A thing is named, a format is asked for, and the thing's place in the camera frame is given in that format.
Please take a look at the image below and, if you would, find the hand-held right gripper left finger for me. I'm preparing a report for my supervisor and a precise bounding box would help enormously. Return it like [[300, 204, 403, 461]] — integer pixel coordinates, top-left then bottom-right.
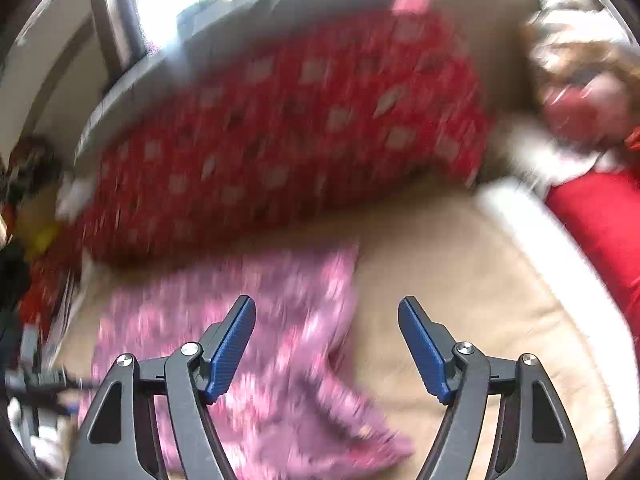
[[65, 295, 257, 480]]

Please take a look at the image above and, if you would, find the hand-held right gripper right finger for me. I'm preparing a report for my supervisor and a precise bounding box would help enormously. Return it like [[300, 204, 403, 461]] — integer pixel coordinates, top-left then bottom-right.
[[398, 296, 589, 480]]

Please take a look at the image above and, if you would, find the purple floral garment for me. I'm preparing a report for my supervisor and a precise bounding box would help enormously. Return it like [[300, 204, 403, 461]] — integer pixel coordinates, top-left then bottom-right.
[[91, 242, 416, 480]]

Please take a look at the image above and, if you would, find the pile of mixed clothes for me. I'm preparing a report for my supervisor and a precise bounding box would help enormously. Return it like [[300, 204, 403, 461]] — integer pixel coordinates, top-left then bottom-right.
[[0, 137, 67, 221]]

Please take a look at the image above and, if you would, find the beige fleece blanket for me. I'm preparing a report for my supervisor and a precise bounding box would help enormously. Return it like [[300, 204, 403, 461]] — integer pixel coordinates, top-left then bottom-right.
[[50, 175, 626, 480]]

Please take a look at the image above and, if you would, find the plain red cloth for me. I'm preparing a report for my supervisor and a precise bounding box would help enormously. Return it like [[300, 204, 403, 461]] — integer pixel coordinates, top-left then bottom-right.
[[545, 169, 640, 342]]

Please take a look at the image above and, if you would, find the red patterned blanket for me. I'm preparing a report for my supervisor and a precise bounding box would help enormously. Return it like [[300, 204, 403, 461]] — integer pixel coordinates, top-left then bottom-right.
[[75, 7, 493, 267]]

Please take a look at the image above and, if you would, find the doll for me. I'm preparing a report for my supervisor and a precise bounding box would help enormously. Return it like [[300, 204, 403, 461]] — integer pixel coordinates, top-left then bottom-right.
[[520, 0, 640, 187]]

